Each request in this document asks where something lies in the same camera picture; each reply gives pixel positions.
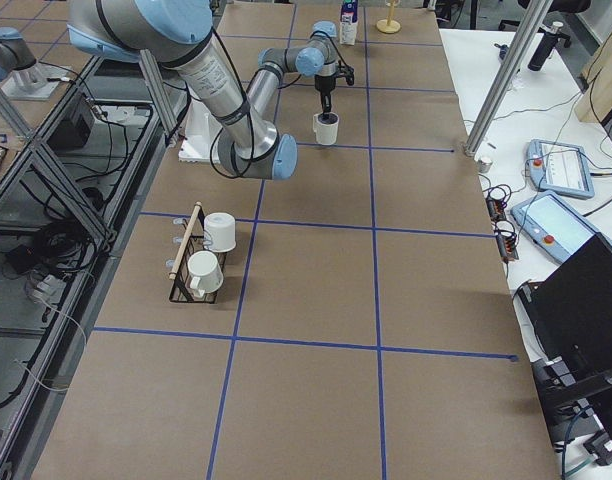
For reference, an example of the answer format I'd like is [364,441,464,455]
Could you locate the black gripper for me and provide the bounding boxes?
[314,75,335,118]

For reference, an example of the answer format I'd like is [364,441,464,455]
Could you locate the white cup dark inside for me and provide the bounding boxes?
[312,112,339,146]

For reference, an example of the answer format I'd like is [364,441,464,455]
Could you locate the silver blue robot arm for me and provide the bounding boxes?
[0,27,37,82]
[68,0,354,180]

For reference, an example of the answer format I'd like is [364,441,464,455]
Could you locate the blue white milk carton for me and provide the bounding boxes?
[339,0,358,45]

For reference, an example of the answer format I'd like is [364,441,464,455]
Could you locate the white upside-down cup rear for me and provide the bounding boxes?
[203,212,236,253]

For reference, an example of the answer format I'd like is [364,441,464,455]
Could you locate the white tilted cup front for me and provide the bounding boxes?
[187,250,224,298]

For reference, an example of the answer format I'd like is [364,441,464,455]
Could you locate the wooden round stand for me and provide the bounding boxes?
[376,0,401,34]

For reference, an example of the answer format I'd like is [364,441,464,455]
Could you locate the small silver tape roll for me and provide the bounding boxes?
[477,156,493,174]

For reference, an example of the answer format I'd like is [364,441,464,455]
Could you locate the black orange connector strip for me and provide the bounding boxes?
[485,197,519,264]

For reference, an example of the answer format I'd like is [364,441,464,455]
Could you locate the black cylinder bottle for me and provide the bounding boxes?
[527,21,572,71]

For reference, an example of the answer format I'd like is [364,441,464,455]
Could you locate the teach pendant far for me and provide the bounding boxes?
[526,139,595,199]

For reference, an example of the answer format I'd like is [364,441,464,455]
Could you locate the teach pendant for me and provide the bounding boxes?
[511,190,600,264]
[526,139,595,199]

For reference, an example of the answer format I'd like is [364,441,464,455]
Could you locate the teach pendant near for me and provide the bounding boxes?
[511,190,600,264]

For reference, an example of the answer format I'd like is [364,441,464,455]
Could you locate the wooden board edge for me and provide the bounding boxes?
[575,33,612,122]

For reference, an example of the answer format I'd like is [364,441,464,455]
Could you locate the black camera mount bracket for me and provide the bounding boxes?
[335,60,355,86]

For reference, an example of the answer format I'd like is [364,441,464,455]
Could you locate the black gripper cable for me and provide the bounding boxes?
[333,49,357,87]

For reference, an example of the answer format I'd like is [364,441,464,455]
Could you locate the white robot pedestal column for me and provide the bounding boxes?
[178,100,220,163]

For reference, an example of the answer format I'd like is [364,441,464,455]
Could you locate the black wire cup rack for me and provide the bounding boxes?
[168,202,227,304]

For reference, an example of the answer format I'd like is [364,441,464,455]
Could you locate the aluminium frame post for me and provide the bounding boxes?
[463,0,552,157]

